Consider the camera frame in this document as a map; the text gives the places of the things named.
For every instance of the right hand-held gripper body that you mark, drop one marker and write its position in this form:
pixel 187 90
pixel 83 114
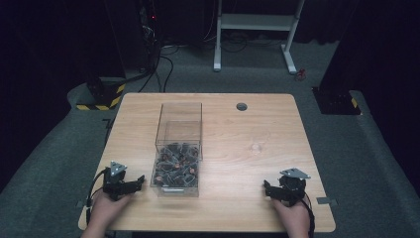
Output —
pixel 292 185

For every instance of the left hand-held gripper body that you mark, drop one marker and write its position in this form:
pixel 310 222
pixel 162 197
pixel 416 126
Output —
pixel 114 180

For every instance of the person's left hand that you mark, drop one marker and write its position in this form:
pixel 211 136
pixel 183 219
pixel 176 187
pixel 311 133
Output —
pixel 107 208

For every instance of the person's right hand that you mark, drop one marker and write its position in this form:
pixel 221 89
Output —
pixel 294 216

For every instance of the grey tape piece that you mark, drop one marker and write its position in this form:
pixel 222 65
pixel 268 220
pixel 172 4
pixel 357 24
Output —
pixel 327 200
pixel 79 204

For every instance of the small clear round lid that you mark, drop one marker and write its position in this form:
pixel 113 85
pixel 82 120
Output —
pixel 256 147

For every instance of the pile of dark small parts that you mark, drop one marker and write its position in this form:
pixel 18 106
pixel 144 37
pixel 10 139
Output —
pixel 178 165

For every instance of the tall empty clear plastic box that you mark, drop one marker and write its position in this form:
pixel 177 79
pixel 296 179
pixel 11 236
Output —
pixel 180 124

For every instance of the black yellow striped stand base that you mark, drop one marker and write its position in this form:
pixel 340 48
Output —
pixel 105 95

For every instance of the small red object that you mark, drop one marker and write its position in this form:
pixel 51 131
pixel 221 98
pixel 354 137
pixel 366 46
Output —
pixel 299 75

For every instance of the dark equipment rack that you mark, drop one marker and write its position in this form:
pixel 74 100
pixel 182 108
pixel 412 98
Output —
pixel 148 29

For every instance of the white metal stand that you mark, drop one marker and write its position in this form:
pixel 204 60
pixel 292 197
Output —
pixel 254 21

